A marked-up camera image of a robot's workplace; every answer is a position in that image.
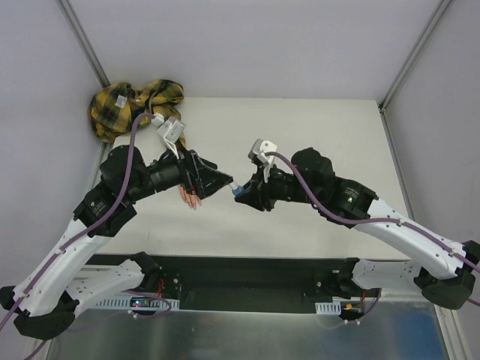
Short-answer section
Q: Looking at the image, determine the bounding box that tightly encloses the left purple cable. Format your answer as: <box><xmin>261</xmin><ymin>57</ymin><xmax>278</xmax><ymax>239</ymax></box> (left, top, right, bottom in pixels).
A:
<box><xmin>0</xmin><ymin>114</ymin><xmax>158</xmax><ymax>359</ymax></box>

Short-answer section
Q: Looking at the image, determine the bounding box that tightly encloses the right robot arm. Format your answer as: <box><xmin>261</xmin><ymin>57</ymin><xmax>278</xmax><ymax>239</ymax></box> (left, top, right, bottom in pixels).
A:
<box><xmin>230</xmin><ymin>142</ymin><xmax>479</xmax><ymax>310</ymax></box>

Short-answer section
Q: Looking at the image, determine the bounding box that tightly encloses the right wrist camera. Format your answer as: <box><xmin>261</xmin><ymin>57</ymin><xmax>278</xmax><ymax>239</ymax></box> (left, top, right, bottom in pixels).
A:
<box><xmin>248</xmin><ymin>139</ymin><xmax>278</xmax><ymax>183</ymax></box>

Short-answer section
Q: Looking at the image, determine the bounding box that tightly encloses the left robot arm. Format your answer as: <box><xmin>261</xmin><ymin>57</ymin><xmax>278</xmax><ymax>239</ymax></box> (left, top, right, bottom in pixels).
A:
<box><xmin>1</xmin><ymin>145</ymin><xmax>233</xmax><ymax>341</ymax></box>

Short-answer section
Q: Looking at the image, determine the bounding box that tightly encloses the white cable duct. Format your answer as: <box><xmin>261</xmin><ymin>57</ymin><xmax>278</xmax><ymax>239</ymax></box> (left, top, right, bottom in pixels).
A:
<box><xmin>314</xmin><ymin>300</ymin><xmax>365</xmax><ymax>316</ymax></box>
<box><xmin>95</xmin><ymin>295</ymin><xmax>180</xmax><ymax>311</ymax></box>

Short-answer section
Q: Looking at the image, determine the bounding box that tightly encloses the purple cable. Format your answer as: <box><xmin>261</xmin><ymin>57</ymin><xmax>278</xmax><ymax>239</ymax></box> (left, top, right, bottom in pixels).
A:
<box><xmin>266</xmin><ymin>151</ymin><xmax>480</xmax><ymax>275</ymax></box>
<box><xmin>0</xmin><ymin>114</ymin><xmax>158</xmax><ymax>359</ymax></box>

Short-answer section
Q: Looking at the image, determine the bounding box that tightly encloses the aluminium frame post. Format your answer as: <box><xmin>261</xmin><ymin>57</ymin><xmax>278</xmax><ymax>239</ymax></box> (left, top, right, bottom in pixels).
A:
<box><xmin>56</xmin><ymin>0</ymin><xmax>111</xmax><ymax>87</ymax></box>
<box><xmin>378</xmin><ymin>0</ymin><xmax>455</xmax><ymax>114</ymax></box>

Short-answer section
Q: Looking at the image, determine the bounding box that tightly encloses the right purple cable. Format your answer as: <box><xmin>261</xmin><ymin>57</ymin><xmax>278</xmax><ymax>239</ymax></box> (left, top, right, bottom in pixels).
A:
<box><xmin>266</xmin><ymin>151</ymin><xmax>480</xmax><ymax>275</ymax></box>

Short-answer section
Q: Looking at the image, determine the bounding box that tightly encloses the mannequin hand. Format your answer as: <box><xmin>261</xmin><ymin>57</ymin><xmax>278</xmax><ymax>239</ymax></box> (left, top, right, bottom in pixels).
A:
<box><xmin>178</xmin><ymin>185</ymin><xmax>202</xmax><ymax>210</ymax></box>

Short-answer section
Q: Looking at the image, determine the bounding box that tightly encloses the yellow plaid shirt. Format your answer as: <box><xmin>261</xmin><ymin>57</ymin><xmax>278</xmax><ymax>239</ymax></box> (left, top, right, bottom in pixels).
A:
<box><xmin>88</xmin><ymin>79</ymin><xmax>184</xmax><ymax>143</ymax></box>

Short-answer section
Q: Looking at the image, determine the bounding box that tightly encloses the left aluminium frame post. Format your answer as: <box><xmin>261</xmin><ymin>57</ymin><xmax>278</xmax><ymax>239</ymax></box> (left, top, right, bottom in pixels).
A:
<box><xmin>56</xmin><ymin>0</ymin><xmax>111</xmax><ymax>87</ymax></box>

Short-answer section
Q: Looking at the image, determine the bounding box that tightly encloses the left white cable duct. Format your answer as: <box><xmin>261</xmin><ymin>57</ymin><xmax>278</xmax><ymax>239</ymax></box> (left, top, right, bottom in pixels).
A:
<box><xmin>95</xmin><ymin>295</ymin><xmax>180</xmax><ymax>311</ymax></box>

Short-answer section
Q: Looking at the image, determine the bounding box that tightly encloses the blue nail polish bottle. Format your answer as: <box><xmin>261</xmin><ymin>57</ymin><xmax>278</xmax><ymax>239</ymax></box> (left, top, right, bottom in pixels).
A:
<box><xmin>231</xmin><ymin>185</ymin><xmax>245</xmax><ymax>197</ymax></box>

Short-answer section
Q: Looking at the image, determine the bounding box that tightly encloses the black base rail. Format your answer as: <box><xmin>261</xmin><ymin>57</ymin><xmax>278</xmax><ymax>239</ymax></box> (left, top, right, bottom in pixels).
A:
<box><xmin>91</xmin><ymin>253</ymin><xmax>419</xmax><ymax>312</ymax></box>

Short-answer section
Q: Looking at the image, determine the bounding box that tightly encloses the right white cable duct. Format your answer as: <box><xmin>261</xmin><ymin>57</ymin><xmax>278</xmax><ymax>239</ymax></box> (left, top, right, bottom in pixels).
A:
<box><xmin>314</xmin><ymin>300</ymin><xmax>365</xmax><ymax>316</ymax></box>

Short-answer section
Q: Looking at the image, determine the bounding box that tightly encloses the right aluminium frame post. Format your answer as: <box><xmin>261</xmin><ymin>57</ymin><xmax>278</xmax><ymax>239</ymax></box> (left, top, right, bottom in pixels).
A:
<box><xmin>378</xmin><ymin>0</ymin><xmax>455</xmax><ymax>114</ymax></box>

